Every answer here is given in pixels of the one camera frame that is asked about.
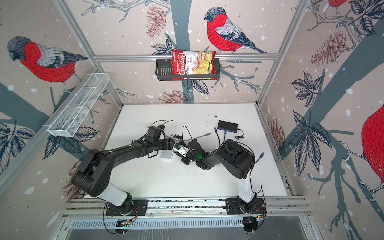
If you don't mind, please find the black wall basket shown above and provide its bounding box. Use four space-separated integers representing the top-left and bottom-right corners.
155 59 221 81

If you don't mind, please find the blue ethernet cable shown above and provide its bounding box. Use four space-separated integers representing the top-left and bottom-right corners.
221 130 265 164

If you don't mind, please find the white small switch box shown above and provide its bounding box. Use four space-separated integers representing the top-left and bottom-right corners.
161 150 174 161

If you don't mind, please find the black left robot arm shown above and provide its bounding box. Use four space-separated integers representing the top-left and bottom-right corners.
72 126 175 215

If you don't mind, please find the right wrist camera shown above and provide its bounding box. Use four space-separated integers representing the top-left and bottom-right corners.
174 143 189 157

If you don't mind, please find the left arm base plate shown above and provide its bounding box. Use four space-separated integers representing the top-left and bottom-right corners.
105 200 149 217

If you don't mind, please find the black network switch box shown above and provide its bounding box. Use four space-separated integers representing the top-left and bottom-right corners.
217 121 238 133

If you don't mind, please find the red cassava chips bag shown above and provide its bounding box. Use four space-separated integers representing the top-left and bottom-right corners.
171 50 220 80

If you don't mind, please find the white wire mesh shelf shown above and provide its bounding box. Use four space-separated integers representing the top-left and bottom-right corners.
48 73 110 137

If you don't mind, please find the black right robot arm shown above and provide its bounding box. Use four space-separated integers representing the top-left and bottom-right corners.
174 139 257 214

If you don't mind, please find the black power adapter with cord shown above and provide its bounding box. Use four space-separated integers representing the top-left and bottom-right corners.
170 134 183 148

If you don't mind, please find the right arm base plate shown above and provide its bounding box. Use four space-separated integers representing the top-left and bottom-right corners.
224 198 267 215

